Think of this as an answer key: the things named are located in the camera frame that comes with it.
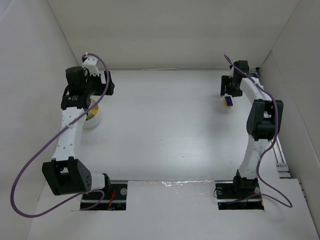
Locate purple lego brick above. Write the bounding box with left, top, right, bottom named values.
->
left=224, top=96, right=233, bottom=103

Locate yellow lego plate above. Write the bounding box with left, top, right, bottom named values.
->
left=224, top=99, right=233, bottom=109

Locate yellow lego brick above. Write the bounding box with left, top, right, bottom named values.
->
left=91, top=108, right=99, bottom=115

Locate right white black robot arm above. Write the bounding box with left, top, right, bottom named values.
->
left=215, top=60, right=284, bottom=199

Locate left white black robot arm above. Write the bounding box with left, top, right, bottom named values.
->
left=42, top=66, right=115, bottom=196

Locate white round divided container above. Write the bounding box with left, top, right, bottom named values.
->
left=83, top=104, right=102, bottom=129

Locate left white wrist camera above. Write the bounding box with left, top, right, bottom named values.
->
left=81, top=55, right=100, bottom=77

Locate right aluminium rail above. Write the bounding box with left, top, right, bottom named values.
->
left=239, top=69, right=291, bottom=180

